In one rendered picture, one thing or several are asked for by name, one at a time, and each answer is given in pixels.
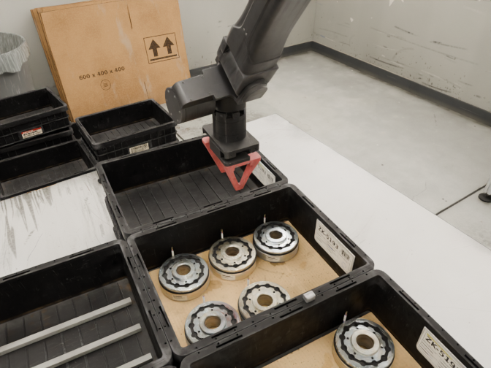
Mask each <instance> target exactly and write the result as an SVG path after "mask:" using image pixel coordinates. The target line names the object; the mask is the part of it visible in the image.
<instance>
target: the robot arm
mask: <svg viewBox="0 0 491 368"><path fill-rule="evenodd" d="M310 2H311V0H248V3H247V5H246V7H245V9H244V10H243V13H242V15H241V16H240V17H239V19H238V20H237V22H236V23H234V24H233V25H232V26H231V29H230V30H229V33H228V35H227V36H224V37H223V39H222V40H221V44H220V45H219V48H218V51H217V56H216V59H215V60H216V63H217V66H213V67H210V68H206V69H203V70H202V71H201V75H198V76H195V77H191V78H188V79H185V80H181V81H178V82H176V83H175V84H174V85H173V86H171V87H168V88H166V90H165V101H166V105H167V109H168V111H169V114H170V116H171V118H172V119H173V120H174V122H175V123H176V124H181V123H185V122H188V121H190V120H195V119H197V118H202V117H205V116H207V115H212V117H213V123H210V124H207V125H204V126H202V132H203V134H204V133H206V134H207V135H208V137H204V138H202V142H203V144H204V145H205V147H206V148H207V150H208V152H209V154H210V155H211V156H212V158H213V160H214V161H215V163H216V165H217V167H218V168H219V170H220V171H221V173H223V172H226V174H227V176H228V178H229V179H230V181H231V183H232V185H233V187H234V188H235V190H236V191H238V190H240V189H243V187H244V185H245V184H246V181H247V180H248V178H249V176H250V174H251V173H252V172H253V170H254V169H255V167H256V166H257V164H258V163H259V162H260V161H261V156H260V155H259V154H258V153H257V152H254V151H258V150H259V141H258V140H257V139H256V138H255V137H254V136H253V135H252V134H250V133H249V132H248V131H247V130H246V102H248V101H253V100H255V99H260V98H262V97H263V95H264V94H265V93H266V91H267V84H268V83H269V81H270V80H271V79H272V77H273V76H274V74H275V73H276V72H277V70H278V69H279V67H278V65H277V62H278V60H279V59H280V57H281V56H282V54H283V48H284V45H285V43H286V41H287V39H288V37H289V35H290V33H291V31H292V29H293V28H294V26H295V24H296V23H297V21H298V20H299V19H300V17H301V15H302V14H303V13H304V11H305V9H306V7H307V6H308V5H309V3H310ZM244 150H249V152H250V153H249V154H247V152H243V153H239V152H242V151H244ZM252 152H254V153H252ZM236 153H238V154H236ZM246 164H247V166H246V168H245V171H244V173H243V176H242V178H241V181H240V182H238V181H237V179H236V177H235V174H234V170H235V168H236V167H239V166H243V165H246Z"/></svg>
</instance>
